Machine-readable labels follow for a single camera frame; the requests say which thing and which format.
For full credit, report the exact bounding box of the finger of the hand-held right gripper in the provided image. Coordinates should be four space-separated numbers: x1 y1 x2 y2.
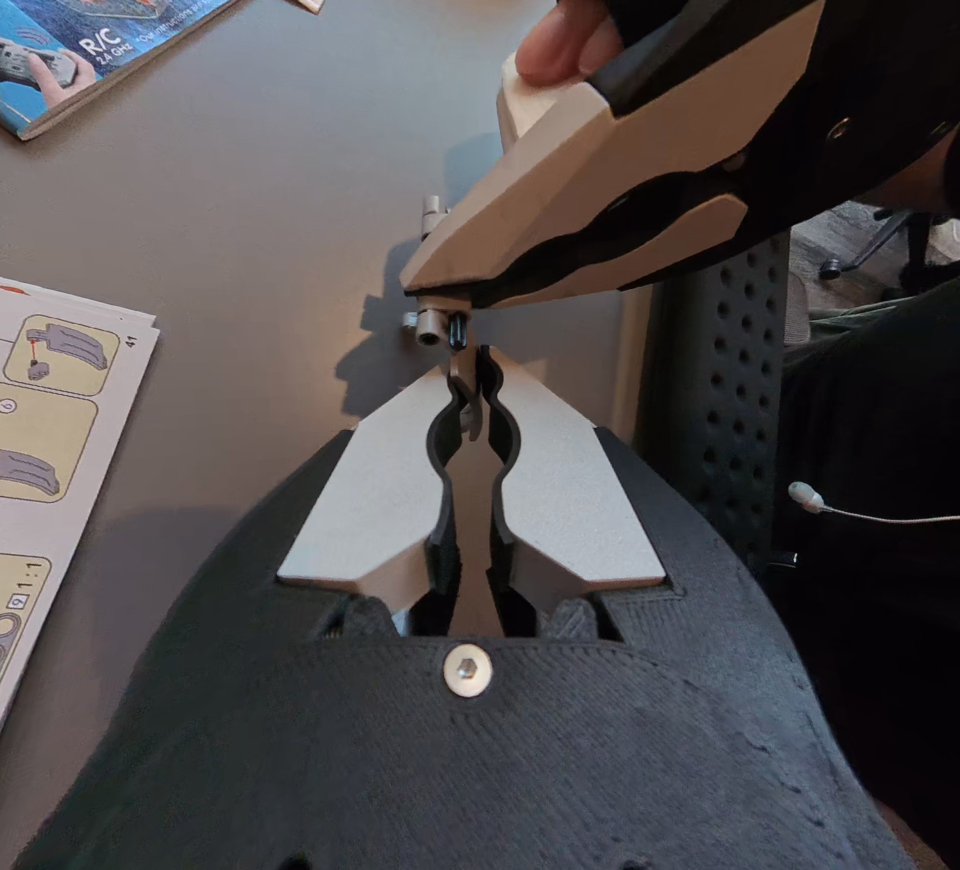
468 172 753 310
399 0 828 298

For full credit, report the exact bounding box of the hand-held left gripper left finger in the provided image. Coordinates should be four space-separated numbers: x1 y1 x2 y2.
276 363 460 616

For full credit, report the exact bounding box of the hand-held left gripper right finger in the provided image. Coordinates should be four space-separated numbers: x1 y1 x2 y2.
480 345 669 616

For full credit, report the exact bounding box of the grey desk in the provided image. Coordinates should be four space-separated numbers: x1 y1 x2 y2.
0 0 657 863

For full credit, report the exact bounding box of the person's right hand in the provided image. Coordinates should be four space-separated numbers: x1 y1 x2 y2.
516 0 626 85

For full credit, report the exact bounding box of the black perforated plastic panel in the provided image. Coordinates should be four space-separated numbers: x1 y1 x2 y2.
636 228 794 574

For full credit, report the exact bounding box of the white earphone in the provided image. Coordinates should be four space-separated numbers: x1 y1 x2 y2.
787 481 960 524

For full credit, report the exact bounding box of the person's black shirt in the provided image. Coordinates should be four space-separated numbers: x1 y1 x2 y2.
772 277 960 870

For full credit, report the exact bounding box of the open building instruction booklet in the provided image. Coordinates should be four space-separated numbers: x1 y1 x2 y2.
0 276 161 732

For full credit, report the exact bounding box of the blue cover booklet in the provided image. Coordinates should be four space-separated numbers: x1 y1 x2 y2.
0 0 269 142

